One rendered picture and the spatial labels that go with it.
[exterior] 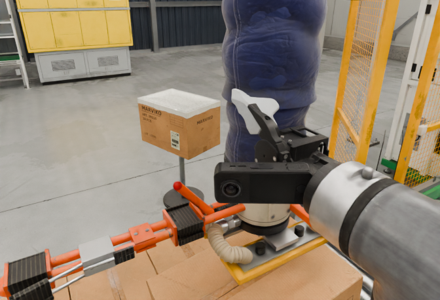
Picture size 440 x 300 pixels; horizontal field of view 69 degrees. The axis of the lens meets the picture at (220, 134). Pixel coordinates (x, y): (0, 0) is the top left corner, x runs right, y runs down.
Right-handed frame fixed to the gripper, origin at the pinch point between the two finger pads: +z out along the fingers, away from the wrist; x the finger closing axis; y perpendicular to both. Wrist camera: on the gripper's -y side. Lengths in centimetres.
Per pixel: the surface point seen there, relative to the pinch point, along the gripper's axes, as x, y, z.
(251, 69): 5.9, 15.8, 16.7
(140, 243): -32.6, -11.6, 19.8
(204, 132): -83, 83, 175
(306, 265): -63, 41, 16
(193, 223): -30.8, 1.3, 18.1
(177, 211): -31.6, 0.0, 25.4
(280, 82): 3.3, 20.8, 12.6
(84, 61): -119, 68, 750
